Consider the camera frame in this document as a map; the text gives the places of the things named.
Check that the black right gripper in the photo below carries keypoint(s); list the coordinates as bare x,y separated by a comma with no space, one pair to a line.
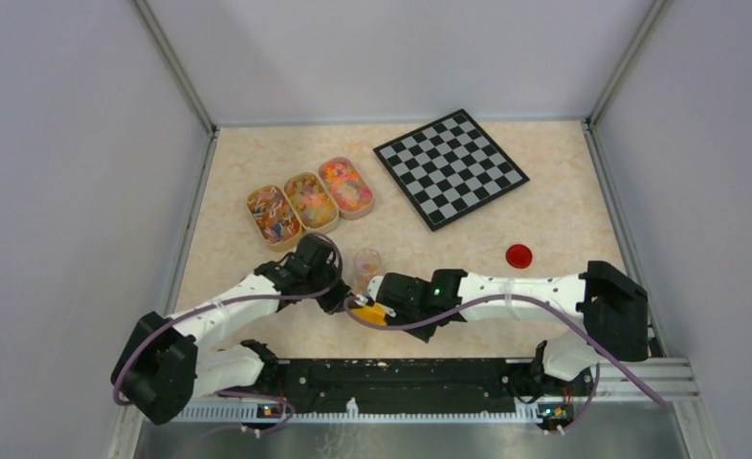
426,332

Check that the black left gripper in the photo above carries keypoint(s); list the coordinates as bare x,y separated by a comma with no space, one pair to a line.
338,297

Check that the yellow plastic scoop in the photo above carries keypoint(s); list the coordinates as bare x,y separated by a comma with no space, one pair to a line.
374,314

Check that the clear glass jar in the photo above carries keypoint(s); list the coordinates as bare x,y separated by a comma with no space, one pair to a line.
367,264

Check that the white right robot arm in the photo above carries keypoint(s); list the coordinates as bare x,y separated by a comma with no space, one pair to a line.
605,312

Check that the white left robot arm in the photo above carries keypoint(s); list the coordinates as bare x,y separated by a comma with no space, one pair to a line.
168,361

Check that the pink tray with candies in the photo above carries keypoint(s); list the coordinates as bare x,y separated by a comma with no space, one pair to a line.
346,185

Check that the cream tray with gummies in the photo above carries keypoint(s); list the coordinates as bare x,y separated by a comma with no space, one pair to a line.
313,204

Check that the yellow tray with lollipops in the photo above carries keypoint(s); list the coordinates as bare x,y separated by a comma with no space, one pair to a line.
275,219

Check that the red jar lid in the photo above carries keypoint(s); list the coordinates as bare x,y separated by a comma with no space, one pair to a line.
519,256

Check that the black white chessboard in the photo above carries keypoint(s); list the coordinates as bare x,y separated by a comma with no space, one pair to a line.
449,167

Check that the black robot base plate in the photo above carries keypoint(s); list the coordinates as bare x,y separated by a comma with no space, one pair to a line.
413,386

